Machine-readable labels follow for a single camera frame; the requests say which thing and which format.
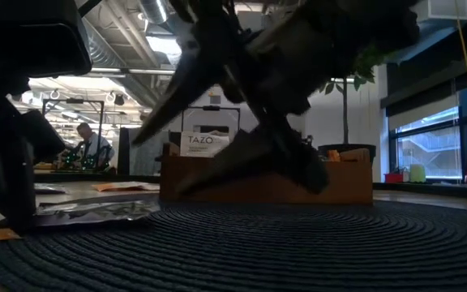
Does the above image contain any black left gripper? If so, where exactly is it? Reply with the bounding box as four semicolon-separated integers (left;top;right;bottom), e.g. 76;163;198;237
0;0;93;164

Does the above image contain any wooden compartment tray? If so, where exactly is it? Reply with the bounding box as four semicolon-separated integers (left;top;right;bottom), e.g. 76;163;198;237
159;141;375;206

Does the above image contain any long ceiling light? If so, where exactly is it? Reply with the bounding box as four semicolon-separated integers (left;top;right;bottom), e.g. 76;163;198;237
89;67;176;75

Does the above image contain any background robot station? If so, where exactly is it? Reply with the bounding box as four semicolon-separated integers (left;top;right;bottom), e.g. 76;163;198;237
41;97;117;171

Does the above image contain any person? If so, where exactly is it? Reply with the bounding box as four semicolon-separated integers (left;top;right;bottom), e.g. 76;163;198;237
74;122;116;170

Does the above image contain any green plant in black pot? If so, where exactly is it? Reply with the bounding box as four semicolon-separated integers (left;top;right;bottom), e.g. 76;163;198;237
317;42;400;163

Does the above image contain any round dark woven placemat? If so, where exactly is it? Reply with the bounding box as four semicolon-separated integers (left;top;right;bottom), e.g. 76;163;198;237
0;193;467;292

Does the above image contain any white ceiling vent box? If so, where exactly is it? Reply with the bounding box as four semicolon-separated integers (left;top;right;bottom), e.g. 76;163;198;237
418;0;467;24

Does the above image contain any pale green cup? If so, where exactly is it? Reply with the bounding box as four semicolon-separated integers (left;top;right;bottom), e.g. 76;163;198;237
409;163;427;184

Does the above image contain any black window desk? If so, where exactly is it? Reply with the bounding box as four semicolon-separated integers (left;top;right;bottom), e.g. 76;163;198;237
373;181;467;200

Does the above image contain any silver ceiling duct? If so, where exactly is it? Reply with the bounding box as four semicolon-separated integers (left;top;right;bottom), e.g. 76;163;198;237
79;0;186;109

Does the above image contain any black window frame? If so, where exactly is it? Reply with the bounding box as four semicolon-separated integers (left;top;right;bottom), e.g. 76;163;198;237
387;76;467;183

